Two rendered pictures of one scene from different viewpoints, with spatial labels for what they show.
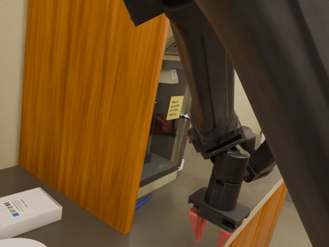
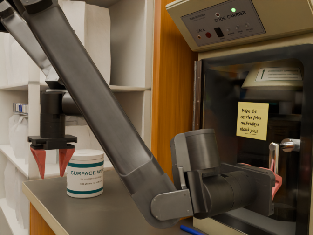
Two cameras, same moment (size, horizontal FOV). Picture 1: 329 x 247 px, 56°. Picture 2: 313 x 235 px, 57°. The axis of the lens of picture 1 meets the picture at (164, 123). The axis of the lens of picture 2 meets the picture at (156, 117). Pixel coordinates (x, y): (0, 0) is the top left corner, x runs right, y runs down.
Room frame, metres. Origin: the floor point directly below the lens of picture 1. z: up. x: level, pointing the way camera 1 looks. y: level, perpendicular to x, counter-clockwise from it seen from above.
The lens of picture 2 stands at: (1.01, -0.67, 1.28)
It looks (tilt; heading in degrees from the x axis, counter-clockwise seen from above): 3 degrees down; 113
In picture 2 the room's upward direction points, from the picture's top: 1 degrees clockwise
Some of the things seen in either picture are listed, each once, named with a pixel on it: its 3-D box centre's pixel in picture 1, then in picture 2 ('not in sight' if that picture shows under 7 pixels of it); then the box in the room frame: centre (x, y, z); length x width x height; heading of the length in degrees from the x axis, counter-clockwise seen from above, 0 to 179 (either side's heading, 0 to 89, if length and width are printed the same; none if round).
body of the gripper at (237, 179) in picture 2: not in sight; (234, 189); (0.96, -0.20, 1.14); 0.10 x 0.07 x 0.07; 149
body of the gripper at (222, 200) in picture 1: (222, 193); (52, 128); (0.52, -0.13, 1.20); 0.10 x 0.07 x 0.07; 58
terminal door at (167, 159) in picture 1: (167, 123); (242, 142); (0.95, -0.01, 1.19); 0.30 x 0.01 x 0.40; 148
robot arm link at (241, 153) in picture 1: (229, 161); (55, 103); (0.52, -0.13, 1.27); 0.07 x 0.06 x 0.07; 9
